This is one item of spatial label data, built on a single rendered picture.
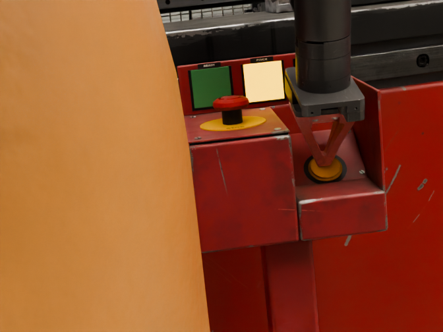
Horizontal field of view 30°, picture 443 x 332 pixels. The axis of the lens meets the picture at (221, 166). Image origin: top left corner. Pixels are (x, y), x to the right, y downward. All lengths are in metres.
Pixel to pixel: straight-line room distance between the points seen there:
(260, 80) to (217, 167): 0.18
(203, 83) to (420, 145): 0.34
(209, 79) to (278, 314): 0.28
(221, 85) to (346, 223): 0.23
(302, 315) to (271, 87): 0.27
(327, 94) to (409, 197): 0.35
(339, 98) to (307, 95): 0.03
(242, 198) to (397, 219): 0.37
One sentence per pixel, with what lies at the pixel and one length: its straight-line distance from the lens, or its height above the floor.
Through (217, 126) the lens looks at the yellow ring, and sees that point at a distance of 0.89.
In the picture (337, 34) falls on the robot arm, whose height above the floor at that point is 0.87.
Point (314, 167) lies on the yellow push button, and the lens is 0.93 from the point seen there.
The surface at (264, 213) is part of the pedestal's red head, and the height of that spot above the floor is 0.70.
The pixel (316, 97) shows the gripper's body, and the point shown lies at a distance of 0.85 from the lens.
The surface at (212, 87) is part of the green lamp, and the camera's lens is 0.97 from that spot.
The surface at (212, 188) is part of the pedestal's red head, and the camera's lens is 0.84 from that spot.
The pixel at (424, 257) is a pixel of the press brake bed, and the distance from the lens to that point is 1.21.
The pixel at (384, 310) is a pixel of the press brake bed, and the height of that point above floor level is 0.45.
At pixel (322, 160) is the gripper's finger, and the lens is 0.92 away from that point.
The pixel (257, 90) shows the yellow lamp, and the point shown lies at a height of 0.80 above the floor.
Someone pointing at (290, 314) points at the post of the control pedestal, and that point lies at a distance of 0.95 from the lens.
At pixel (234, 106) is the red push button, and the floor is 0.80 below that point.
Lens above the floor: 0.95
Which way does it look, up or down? 13 degrees down
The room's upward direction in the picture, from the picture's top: 6 degrees counter-clockwise
